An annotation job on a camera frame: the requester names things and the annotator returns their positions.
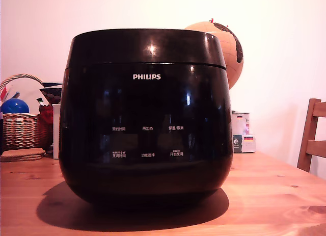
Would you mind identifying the black rice cooker body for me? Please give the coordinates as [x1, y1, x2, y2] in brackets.
[58, 62, 234, 205]

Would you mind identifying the black rice cooker lid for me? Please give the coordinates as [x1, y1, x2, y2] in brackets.
[65, 28, 227, 70]

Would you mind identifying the white box with flags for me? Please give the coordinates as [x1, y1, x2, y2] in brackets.
[231, 111, 256, 154]

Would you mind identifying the cork globe with pins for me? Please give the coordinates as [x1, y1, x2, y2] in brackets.
[184, 18, 245, 90]

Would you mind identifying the blue patterned bowl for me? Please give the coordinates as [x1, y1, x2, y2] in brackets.
[39, 82, 63, 104]

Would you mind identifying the red knitted item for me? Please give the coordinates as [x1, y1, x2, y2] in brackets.
[38, 104, 54, 124]

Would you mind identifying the woven wicker basket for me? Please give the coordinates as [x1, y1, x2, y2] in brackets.
[0, 73, 53, 152]

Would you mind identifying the stack of cork coasters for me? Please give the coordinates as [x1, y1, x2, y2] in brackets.
[0, 147, 47, 163]

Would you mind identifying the blue ball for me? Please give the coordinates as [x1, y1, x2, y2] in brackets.
[0, 98, 30, 114]

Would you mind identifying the wooden chair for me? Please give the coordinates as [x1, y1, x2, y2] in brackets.
[296, 98, 326, 173]

